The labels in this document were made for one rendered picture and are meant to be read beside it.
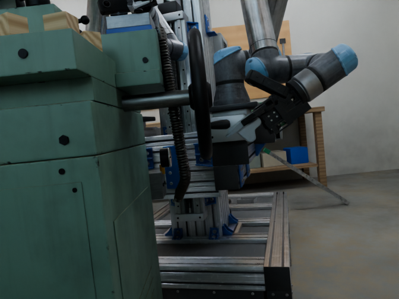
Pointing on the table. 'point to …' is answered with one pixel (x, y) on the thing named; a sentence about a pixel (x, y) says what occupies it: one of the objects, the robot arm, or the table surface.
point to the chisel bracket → (34, 15)
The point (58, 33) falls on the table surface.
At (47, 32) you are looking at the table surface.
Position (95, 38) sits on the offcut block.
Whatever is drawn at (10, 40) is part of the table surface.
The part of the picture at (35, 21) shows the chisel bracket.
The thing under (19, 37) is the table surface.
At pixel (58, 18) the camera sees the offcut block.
